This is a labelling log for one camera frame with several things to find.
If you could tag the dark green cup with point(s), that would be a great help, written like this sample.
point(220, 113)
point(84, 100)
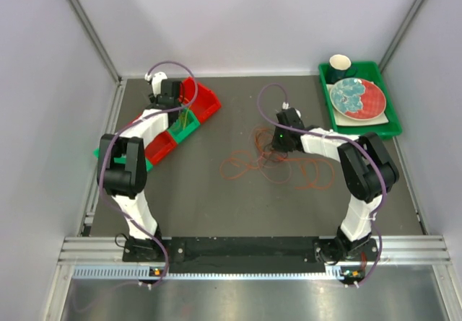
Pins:
point(339, 67)

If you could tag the red and blue plate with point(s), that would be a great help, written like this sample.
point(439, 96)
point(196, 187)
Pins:
point(357, 99)

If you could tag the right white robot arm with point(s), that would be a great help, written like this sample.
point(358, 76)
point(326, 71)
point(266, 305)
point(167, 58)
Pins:
point(368, 169)

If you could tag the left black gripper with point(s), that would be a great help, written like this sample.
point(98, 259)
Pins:
point(157, 98)

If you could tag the white square plate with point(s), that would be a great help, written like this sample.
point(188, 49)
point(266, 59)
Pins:
point(357, 102)

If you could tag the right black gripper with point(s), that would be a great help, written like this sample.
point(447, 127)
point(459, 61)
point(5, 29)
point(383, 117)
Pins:
point(276, 146)

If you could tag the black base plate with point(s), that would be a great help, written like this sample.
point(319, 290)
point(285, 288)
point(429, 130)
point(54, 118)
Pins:
point(254, 255)

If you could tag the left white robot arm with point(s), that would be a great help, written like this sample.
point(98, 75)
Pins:
point(122, 167)

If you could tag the red bin far end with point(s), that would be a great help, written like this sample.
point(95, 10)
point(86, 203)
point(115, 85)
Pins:
point(206, 103)

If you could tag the large green tray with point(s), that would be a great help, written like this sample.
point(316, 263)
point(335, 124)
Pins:
point(387, 126)

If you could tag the aluminium frame rail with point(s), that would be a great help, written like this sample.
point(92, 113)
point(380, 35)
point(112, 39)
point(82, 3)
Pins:
point(397, 250)

